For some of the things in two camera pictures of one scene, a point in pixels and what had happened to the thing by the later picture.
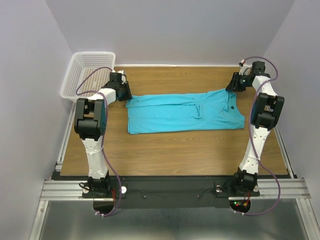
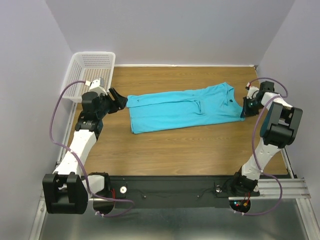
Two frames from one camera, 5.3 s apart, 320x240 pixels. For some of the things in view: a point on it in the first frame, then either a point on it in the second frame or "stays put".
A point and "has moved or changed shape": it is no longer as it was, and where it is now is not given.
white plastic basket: [87, 73] stays put
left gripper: [124, 90] to [112, 101]
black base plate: [171, 191] stays put
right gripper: [236, 83] to [249, 107]
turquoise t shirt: [183, 112] has moved or changed shape
